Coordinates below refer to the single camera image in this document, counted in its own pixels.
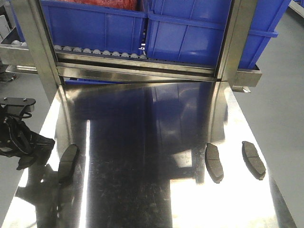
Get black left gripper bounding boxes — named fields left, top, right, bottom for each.
left=0, top=116, right=55, bottom=170

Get grey brake pad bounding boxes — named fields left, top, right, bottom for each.
left=57, top=144, right=79, bottom=184
left=242, top=141, right=266, bottom=181
left=205, top=143, right=224, bottom=184

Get grey roller conveyor track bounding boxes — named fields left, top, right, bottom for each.
left=54, top=45, right=148, bottom=59

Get left blue plastic bin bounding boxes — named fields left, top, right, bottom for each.
left=40, top=0, right=147, bottom=54

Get blue plastic bin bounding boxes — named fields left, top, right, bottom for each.
left=40, top=0, right=147, bottom=54
left=145, top=0, right=290, bottom=69

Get red bagged parts in bin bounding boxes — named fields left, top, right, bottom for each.
left=72, top=0, right=138, bottom=10

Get right blue plastic bin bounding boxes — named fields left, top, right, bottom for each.
left=145, top=0, right=290, bottom=69

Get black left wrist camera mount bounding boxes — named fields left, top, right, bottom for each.
left=0, top=97, right=36, bottom=119

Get stainless steel rack frame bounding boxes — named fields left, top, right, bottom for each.
left=0, top=0, right=261, bottom=101

